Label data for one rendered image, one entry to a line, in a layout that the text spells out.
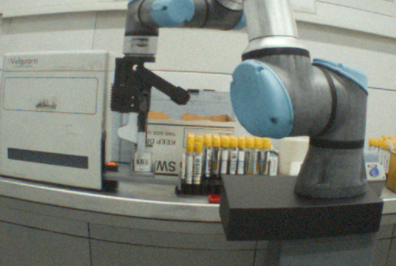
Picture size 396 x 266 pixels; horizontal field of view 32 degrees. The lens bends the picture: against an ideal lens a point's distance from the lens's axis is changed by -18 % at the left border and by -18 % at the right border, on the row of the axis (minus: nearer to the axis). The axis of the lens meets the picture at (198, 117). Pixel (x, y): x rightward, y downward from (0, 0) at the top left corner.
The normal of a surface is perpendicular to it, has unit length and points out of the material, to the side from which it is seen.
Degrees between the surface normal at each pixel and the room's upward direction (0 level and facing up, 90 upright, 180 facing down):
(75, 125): 90
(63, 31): 90
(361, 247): 90
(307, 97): 82
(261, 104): 99
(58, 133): 90
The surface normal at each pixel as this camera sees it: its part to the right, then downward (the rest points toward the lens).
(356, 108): 0.51, 0.12
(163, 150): 0.01, 0.01
